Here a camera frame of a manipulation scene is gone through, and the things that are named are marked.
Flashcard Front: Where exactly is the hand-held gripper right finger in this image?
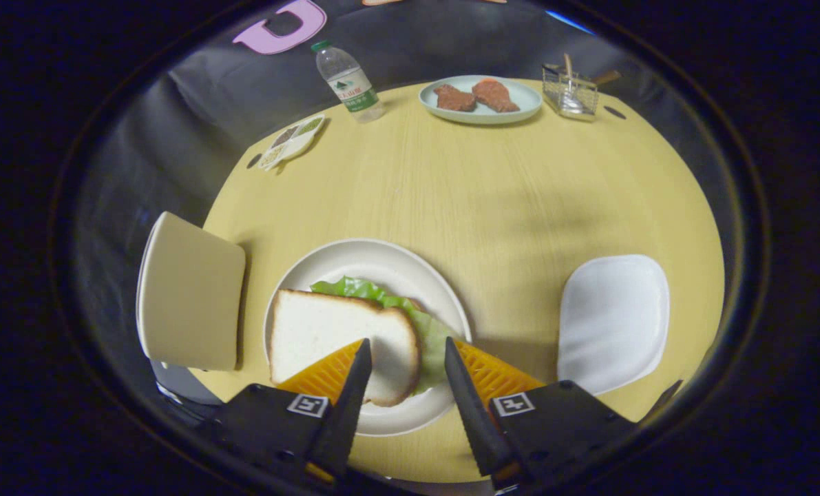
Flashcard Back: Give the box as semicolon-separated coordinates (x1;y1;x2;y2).
444;336;639;491

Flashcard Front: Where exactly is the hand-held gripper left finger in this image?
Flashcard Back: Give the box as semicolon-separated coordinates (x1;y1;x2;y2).
196;338;374;486

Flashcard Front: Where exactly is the green lettuce leaf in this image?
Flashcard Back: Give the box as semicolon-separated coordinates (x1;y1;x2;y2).
310;276;459;397

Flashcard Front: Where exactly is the white bread slice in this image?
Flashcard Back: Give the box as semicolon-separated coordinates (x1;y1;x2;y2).
269;289;422;407

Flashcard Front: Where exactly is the white square plate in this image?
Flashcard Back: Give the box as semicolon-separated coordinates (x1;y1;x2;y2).
557;254;671;396

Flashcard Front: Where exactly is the round cream plate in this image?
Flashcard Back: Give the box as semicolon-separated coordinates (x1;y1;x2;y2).
263;238;473;437

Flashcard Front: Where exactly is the cream toaster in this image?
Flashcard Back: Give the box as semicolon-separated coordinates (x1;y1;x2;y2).
136;211;246;372

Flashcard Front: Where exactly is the white divided seasoning dish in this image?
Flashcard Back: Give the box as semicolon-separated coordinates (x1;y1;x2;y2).
258;114;326;172

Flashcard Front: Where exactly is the pale green oval plate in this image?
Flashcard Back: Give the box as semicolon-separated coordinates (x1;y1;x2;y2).
419;74;543;125

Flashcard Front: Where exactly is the reddish brown meat patty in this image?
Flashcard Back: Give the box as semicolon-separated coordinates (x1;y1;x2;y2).
472;78;521;113

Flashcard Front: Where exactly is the clear utensil holder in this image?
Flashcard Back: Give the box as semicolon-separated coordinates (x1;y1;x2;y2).
542;63;600;122

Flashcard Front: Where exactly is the clear plastic water bottle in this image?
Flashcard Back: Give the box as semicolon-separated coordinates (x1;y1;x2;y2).
311;40;386;124

